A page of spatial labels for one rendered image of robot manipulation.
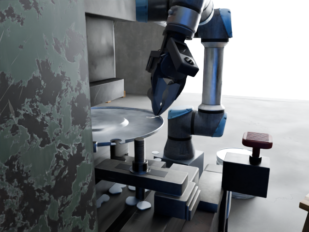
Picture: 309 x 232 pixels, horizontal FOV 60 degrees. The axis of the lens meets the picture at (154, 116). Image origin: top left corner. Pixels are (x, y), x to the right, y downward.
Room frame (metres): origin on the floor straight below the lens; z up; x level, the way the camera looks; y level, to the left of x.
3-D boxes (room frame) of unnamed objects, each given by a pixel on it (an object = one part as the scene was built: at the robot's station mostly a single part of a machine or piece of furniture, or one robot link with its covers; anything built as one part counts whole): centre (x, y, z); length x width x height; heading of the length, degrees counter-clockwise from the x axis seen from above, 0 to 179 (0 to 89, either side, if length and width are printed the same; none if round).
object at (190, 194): (0.39, 0.01, 0.76); 0.17 x 0.06 x 0.10; 68
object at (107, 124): (0.57, 0.12, 0.78); 0.29 x 0.29 x 0.01
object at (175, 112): (1.19, -0.13, 0.62); 0.13 x 0.12 x 0.14; 71
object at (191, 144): (1.19, -0.12, 0.50); 0.15 x 0.15 x 0.10
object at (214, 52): (1.15, -0.25, 0.82); 0.15 x 0.12 x 0.55; 71
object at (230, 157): (0.55, -0.20, 0.62); 0.10 x 0.06 x 0.20; 68
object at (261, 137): (0.54, -0.22, 0.72); 0.07 x 0.06 x 0.08; 158
